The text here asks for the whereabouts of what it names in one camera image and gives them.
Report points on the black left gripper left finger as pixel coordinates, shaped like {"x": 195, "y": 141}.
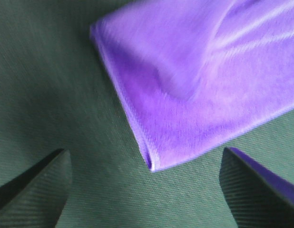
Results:
{"x": 37, "y": 197}

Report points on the black table cloth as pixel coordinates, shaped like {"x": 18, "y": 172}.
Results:
{"x": 55, "y": 93}

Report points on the purple microfiber towel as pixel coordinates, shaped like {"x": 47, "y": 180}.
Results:
{"x": 193, "y": 74}

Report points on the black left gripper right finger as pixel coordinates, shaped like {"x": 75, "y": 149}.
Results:
{"x": 257, "y": 197}

